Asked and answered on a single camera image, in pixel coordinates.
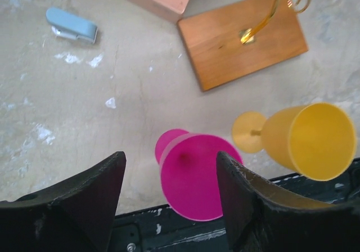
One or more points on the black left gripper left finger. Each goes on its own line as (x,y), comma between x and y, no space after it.
(76,214)

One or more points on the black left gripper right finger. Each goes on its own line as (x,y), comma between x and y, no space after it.
(292,213)

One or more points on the pink plastic goblet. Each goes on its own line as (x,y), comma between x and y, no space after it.
(188,173)

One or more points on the gold wire wine glass rack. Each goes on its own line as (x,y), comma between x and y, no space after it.
(238,39)

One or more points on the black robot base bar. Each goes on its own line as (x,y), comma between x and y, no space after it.
(160,228)

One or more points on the yellow plastic goblet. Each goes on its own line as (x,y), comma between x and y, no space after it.
(317,140)

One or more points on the light blue stapler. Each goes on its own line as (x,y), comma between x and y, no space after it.
(71,26)

